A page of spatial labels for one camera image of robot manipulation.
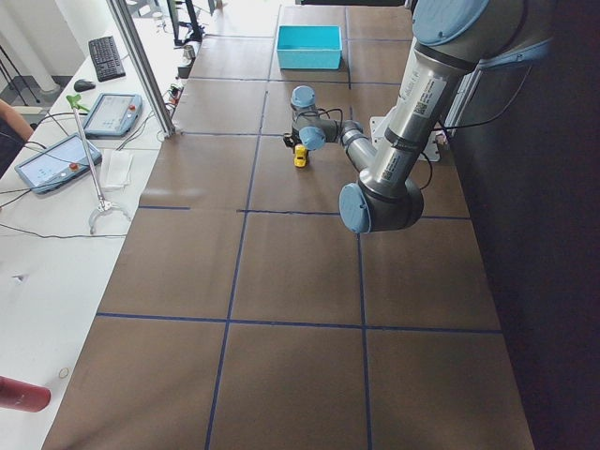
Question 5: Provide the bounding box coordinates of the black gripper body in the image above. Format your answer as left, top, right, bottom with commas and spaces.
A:
282, 133, 301, 148

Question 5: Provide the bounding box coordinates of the yellow beetle toy car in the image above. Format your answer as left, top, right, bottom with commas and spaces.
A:
293, 144, 308, 168

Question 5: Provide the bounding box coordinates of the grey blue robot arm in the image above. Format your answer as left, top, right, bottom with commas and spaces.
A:
283, 1, 556, 233

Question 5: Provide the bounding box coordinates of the person forearm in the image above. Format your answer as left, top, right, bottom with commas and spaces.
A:
0, 99, 34, 142

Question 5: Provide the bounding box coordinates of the turquoise plastic bin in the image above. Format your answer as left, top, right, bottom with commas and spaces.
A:
277, 25, 343, 70

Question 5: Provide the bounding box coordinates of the metal cup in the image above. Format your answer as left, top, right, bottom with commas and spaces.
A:
183, 45, 196, 60

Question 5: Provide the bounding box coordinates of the white folded cloth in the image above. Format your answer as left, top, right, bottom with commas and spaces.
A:
100, 149, 133, 191

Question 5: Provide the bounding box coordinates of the far teach pendant tablet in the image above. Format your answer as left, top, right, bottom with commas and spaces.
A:
83, 93, 143, 139

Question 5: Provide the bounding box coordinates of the teach pendant tablet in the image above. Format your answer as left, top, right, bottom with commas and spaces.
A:
83, 93, 143, 139
15, 133, 90, 195

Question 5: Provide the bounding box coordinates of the black keyboard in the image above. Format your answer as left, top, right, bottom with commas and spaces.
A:
88, 36, 126, 82

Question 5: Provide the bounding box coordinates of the reacher grabber tool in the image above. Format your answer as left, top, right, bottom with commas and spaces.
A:
66, 94, 131, 235

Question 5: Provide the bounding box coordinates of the black computer mouse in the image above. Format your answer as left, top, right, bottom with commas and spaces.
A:
73, 79, 96, 93

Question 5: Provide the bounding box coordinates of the near teach pendant tablet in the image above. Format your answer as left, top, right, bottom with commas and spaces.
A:
15, 133, 90, 195

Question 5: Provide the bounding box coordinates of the red cylinder bottle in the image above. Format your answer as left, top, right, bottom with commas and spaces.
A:
0, 376, 52, 413

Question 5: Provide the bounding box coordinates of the aluminium frame post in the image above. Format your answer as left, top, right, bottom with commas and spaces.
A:
106, 0, 175, 138

